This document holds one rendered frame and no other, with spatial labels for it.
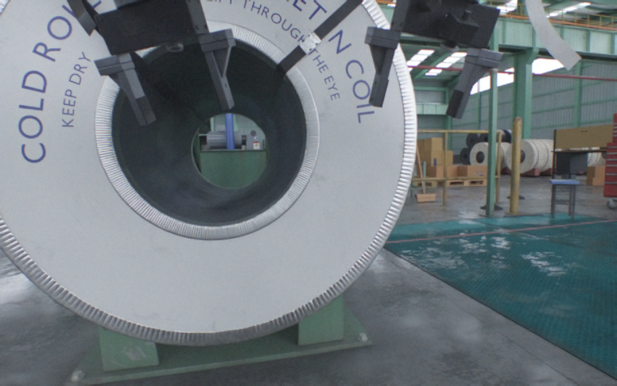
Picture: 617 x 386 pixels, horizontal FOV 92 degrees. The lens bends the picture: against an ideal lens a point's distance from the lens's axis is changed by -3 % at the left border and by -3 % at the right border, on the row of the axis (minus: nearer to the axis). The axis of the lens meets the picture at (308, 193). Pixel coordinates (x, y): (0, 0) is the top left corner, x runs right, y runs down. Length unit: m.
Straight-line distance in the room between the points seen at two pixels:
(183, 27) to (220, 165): 2.93
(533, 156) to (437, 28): 12.36
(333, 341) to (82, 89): 1.12
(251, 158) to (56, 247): 2.57
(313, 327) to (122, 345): 0.65
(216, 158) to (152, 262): 2.51
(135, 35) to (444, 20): 0.40
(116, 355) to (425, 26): 1.24
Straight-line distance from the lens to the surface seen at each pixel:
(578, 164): 11.21
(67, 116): 0.96
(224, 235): 0.88
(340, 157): 0.90
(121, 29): 0.51
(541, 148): 13.10
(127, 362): 1.30
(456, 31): 0.46
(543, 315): 1.75
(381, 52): 0.48
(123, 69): 0.53
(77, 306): 1.03
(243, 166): 3.35
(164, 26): 0.48
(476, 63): 0.53
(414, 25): 0.47
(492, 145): 4.16
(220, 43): 0.46
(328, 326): 1.25
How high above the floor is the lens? 0.69
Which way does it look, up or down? 6 degrees down
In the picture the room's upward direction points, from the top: 1 degrees counter-clockwise
